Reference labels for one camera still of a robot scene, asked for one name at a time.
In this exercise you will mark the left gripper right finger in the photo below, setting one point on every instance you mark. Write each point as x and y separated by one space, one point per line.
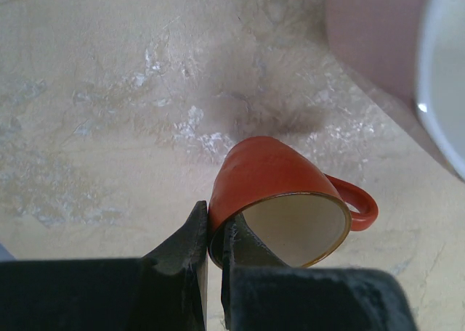
260 292

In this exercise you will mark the pink faceted mug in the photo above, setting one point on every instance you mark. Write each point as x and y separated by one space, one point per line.
378 41

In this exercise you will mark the small red-orange cup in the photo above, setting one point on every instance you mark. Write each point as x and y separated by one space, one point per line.
295 212

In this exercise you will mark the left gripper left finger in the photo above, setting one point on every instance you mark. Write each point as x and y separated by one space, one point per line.
163 290

